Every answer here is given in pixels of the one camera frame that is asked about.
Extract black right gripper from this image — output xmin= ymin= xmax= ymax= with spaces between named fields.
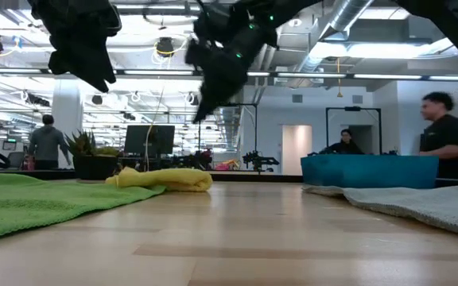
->
xmin=192 ymin=0 xmax=278 ymax=124

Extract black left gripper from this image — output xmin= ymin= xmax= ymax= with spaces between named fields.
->
xmin=28 ymin=0 xmax=123 ymax=94

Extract yellow microfiber towel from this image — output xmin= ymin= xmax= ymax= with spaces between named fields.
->
xmin=105 ymin=166 xmax=215 ymax=193

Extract green microfiber towel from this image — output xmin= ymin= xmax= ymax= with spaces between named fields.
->
xmin=0 ymin=172 xmax=167 ymax=245

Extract grey microfiber towel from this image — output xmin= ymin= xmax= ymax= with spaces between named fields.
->
xmin=301 ymin=184 xmax=458 ymax=240

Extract white pillar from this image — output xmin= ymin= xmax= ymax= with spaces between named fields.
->
xmin=47 ymin=79 xmax=85 ymax=171

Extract person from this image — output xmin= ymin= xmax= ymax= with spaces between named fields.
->
xmin=418 ymin=91 xmax=458 ymax=180
xmin=319 ymin=128 xmax=364 ymax=156
xmin=27 ymin=114 xmax=72 ymax=171

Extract pink and yellow object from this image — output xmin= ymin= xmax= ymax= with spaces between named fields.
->
xmin=215 ymin=159 xmax=241 ymax=172

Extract long ceiling light bar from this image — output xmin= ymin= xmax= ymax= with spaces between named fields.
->
xmin=0 ymin=68 xmax=458 ymax=81

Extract black computer monitor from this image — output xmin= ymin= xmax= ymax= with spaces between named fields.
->
xmin=124 ymin=124 xmax=176 ymax=160

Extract potted succulent plant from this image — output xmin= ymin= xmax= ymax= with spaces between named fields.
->
xmin=64 ymin=129 xmax=121 ymax=181

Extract white door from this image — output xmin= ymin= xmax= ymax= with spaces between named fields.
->
xmin=281 ymin=124 xmax=313 ymax=176

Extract grey office chair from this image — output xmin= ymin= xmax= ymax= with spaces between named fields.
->
xmin=8 ymin=151 xmax=26 ymax=170

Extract blue plastic bin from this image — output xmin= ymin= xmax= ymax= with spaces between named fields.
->
xmin=300 ymin=154 xmax=439 ymax=190

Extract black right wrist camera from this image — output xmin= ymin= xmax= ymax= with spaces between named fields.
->
xmin=184 ymin=37 xmax=214 ymax=68

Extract black metal stand frame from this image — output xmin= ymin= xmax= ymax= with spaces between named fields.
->
xmin=325 ymin=106 xmax=383 ymax=156
xmin=198 ymin=102 xmax=259 ymax=154

